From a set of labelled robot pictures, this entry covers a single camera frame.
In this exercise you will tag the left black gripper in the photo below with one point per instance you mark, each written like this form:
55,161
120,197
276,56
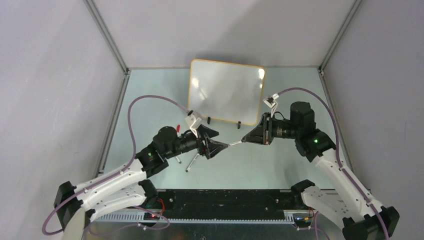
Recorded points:
212,147

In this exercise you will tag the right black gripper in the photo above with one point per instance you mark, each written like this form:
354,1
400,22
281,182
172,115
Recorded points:
262,133

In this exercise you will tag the black whiteboard marker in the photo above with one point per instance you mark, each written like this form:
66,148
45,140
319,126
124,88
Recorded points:
234,143

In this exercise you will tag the yellow framed whiteboard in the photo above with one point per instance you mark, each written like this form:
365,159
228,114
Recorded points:
226,91

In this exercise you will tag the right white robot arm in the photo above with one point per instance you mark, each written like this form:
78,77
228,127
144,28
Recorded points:
358,214

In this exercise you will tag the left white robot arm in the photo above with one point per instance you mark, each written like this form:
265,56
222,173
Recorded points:
129,185

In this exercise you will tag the blue capped marker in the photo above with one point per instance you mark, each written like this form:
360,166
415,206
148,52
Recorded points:
192,162

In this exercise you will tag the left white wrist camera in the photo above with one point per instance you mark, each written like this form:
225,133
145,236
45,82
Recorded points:
193,121

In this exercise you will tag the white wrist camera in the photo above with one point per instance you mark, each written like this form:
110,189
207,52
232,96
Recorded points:
271,102
193,121

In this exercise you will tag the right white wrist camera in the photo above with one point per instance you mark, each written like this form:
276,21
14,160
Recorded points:
271,102

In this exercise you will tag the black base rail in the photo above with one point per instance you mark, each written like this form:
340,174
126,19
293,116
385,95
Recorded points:
227,204

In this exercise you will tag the right aluminium frame post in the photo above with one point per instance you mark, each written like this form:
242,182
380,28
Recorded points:
352,12

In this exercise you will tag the aluminium frame post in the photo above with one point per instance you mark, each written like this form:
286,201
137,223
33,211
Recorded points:
352,12
106,34

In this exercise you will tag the left aluminium frame post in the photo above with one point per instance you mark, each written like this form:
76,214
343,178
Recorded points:
106,34

